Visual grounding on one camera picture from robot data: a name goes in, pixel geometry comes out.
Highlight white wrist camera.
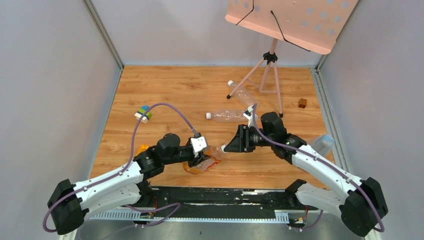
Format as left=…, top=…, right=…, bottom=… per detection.
left=243, top=105, right=258, bottom=128
left=189, top=136, right=208, bottom=154

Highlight pink music stand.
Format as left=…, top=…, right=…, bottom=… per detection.
left=225, top=0, right=359, bottom=117

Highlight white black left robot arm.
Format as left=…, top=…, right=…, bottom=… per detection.
left=43, top=133, right=208, bottom=235

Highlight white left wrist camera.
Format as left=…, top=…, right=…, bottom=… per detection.
left=189, top=136, right=208, bottom=154

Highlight clear bottle lying centre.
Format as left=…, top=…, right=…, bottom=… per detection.
left=205, top=109, right=248, bottom=123

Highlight orange label plastic bottle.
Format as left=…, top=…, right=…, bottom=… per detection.
left=182, top=144, right=228, bottom=175

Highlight yellow triangular toy block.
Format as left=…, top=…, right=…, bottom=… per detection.
left=136, top=144, right=150, bottom=155

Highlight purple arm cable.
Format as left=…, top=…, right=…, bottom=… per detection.
left=42, top=102, right=201, bottom=233
left=249, top=103, right=386, bottom=233

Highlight small brown cube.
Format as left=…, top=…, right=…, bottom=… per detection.
left=298, top=98, right=308, bottom=109

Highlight stacked toy building blocks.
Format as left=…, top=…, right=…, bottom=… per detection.
left=134, top=105, right=153, bottom=123

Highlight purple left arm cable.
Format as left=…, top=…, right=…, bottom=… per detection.
left=42, top=102, right=201, bottom=233

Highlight black metal base rail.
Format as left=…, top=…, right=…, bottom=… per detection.
left=67, top=185, right=372, bottom=224

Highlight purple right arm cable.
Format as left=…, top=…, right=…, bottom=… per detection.
left=249, top=103, right=386, bottom=233

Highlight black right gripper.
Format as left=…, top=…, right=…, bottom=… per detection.
left=224, top=124, right=274, bottom=153

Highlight clear bottle near stand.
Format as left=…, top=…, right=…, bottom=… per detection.
left=226, top=86, right=260, bottom=110

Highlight white bottle cap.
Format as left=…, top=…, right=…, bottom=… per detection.
left=220, top=144, right=226, bottom=153

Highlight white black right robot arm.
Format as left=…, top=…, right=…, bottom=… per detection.
left=222, top=112, right=388, bottom=237

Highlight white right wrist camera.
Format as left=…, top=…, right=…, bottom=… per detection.
left=243, top=105, right=258, bottom=128

